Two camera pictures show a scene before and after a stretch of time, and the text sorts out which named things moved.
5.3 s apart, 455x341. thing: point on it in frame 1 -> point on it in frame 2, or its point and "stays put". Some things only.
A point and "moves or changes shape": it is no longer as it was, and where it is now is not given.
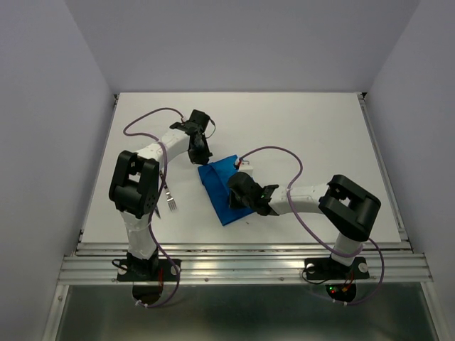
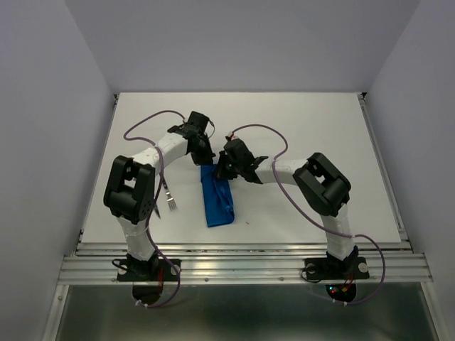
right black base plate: x=326 y=268 stays put
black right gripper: x=233 y=203 -> x=221 y=172
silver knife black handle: x=157 y=211 stays put
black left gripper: x=203 y=158 stays put
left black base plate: x=148 y=270 stays put
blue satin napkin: x=215 y=177 moves or changes shape
